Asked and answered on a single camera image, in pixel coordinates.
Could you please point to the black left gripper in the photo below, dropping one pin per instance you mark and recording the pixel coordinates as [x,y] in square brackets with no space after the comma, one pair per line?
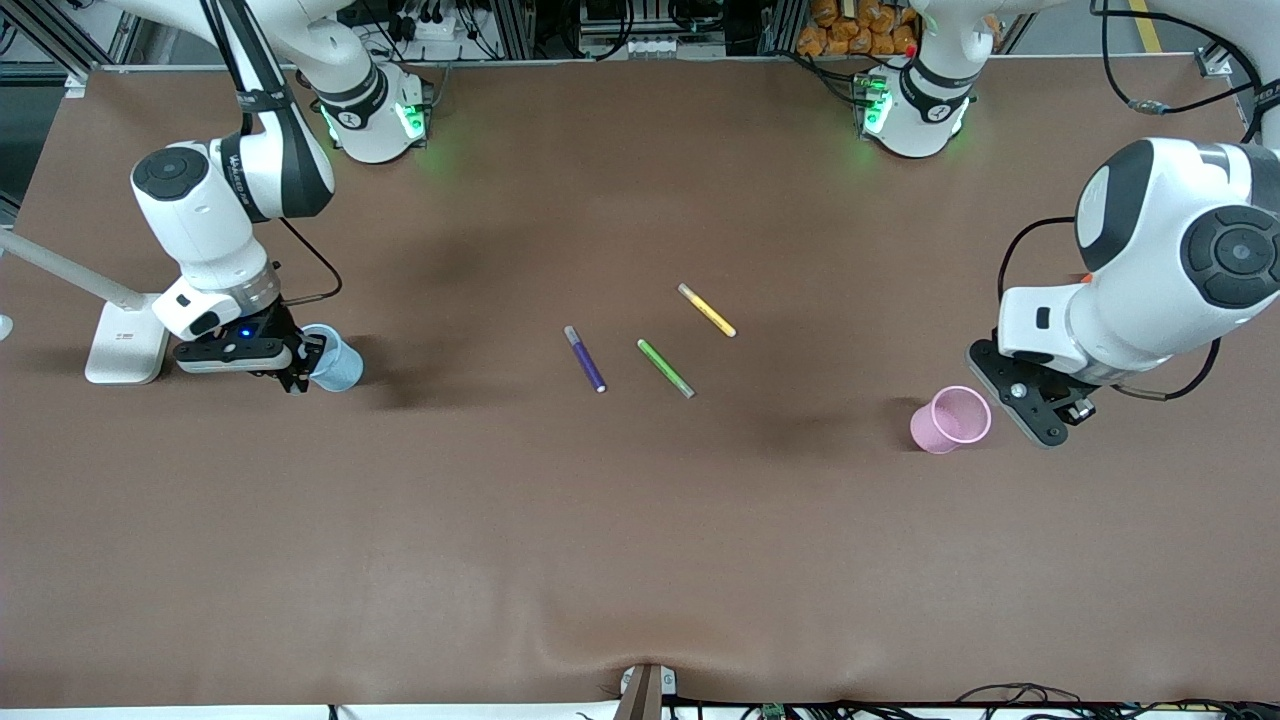
[1081,404]

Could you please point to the white power strip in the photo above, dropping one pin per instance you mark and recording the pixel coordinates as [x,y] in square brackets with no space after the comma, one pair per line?
[435,30]

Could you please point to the metal table edge bracket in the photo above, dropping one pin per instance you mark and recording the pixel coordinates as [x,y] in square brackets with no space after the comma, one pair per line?
[645,692]

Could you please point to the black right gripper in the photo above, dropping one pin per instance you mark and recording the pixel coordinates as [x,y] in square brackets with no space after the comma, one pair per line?
[279,329]

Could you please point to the blue mesh cup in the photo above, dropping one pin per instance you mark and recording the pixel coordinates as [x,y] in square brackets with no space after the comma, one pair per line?
[340,365]

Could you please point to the green marker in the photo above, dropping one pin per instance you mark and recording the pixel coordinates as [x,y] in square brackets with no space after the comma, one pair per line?
[665,368]

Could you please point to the metal table corner bracket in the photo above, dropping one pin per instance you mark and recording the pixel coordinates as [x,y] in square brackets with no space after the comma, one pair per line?
[76,84]
[1214,62]

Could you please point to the orange snack packets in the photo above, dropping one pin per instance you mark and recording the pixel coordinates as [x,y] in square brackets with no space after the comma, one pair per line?
[850,28]

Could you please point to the purple marker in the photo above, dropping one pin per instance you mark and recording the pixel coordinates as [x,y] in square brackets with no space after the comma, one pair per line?
[585,358]

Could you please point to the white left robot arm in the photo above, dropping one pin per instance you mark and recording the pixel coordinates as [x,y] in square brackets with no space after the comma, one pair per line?
[1170,250]

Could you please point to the pink mesh cup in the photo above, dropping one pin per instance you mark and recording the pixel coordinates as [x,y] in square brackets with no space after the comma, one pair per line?
[948,425]

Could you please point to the yellow marker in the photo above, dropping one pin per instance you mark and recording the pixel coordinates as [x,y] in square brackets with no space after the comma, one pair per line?
[706,310]

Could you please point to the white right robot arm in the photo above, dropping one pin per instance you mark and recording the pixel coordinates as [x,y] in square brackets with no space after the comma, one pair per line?
[220,190]

